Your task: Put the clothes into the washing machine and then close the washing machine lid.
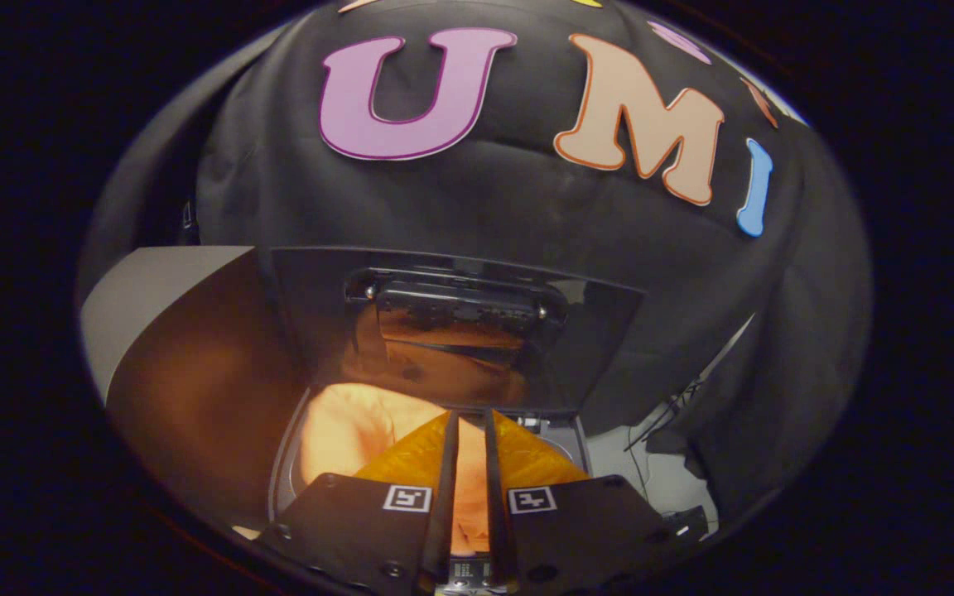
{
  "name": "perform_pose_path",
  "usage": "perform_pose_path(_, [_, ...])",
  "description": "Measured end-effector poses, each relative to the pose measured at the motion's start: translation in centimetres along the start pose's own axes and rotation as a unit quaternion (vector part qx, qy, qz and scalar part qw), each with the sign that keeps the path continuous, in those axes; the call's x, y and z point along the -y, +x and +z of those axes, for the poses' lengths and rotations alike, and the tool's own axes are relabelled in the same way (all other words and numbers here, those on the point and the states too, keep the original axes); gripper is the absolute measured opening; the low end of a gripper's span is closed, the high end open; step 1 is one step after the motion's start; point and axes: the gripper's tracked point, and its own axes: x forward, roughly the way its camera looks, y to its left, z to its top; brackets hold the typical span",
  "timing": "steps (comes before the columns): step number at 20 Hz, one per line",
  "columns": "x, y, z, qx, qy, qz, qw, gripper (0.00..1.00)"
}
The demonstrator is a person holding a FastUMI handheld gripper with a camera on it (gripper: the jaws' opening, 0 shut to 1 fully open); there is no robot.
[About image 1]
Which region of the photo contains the white and dark cabinet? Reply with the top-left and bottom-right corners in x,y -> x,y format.
79,246 -> 312,531

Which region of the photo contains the black backdrop cloth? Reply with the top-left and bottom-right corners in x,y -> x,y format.
79,0 -> 871,531

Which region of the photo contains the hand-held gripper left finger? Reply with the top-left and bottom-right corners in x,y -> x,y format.
258,411 -> 461,596

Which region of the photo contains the black floor box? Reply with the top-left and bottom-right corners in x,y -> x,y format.
663,505 -> 710,539

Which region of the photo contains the orange garment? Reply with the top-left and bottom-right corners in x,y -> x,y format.
299,382 -> 494,557

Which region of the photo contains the dark washing machine lid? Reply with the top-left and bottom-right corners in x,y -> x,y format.
266,246 -> 645,415

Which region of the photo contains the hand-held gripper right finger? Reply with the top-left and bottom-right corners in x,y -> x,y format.
484,408 -> 677,595

